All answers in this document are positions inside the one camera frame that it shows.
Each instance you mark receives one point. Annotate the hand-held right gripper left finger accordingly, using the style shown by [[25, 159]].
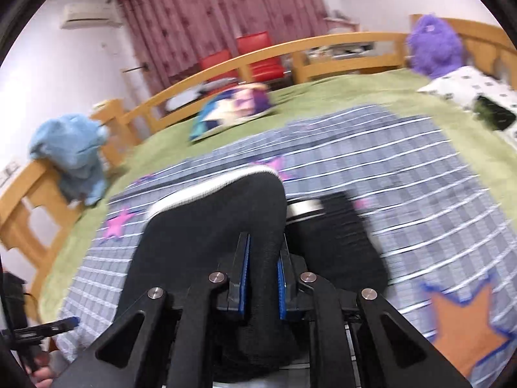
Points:
[[243, 287]]

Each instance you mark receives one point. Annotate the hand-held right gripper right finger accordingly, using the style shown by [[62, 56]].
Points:
[[282, 291]]

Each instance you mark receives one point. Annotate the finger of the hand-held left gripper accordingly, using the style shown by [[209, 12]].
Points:
[[52, 326]]

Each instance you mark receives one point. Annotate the black pants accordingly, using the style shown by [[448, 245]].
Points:
[[226, 218]]

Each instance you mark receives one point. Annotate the person's left hand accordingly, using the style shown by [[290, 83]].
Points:
[[42, 374]]

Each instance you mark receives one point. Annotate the blue plush toy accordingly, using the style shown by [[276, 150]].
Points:
[[68, 145]]

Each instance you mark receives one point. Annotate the checkered star-print bedsheet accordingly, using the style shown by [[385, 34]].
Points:
[[404, 169]]

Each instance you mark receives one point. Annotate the colourful geometric pillow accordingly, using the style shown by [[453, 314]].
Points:
[[232, 107]]

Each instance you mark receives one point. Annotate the green blanket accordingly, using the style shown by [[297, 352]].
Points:
[[343, 85]]

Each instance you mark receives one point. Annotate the red chair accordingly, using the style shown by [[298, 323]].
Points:
[[216, 61], [258, 48]]

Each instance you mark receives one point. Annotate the white flower-print pillow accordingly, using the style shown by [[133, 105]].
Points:
[[460, 83]]

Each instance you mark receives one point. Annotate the pink patterned curtain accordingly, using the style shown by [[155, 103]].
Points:
[[222, 12]]

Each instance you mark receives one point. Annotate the dark green patterned cloth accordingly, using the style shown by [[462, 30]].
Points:
[[494, 113]]

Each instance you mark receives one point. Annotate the purple plush toy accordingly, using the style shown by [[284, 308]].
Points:
[[436, 46]]

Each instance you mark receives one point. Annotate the white air conditioner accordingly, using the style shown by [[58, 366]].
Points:
[[91, 15]]

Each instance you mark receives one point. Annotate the wooden bed frame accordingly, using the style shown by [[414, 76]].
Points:
[[20, 194]]

